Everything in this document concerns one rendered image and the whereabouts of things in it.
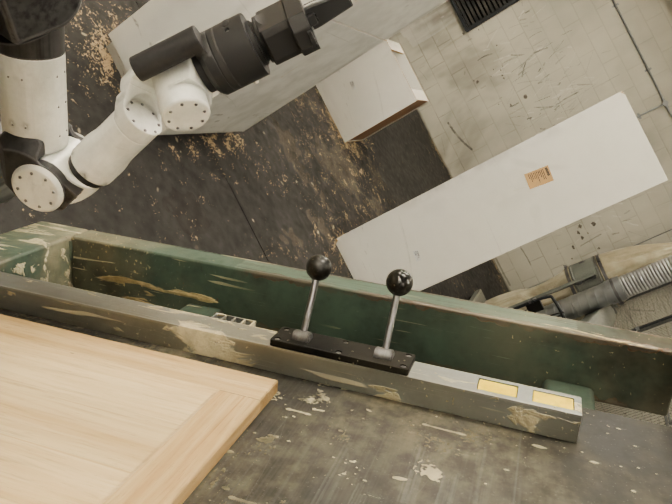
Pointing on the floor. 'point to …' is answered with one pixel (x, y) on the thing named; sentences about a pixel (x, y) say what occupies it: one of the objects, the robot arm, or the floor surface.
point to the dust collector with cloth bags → (584, 286)
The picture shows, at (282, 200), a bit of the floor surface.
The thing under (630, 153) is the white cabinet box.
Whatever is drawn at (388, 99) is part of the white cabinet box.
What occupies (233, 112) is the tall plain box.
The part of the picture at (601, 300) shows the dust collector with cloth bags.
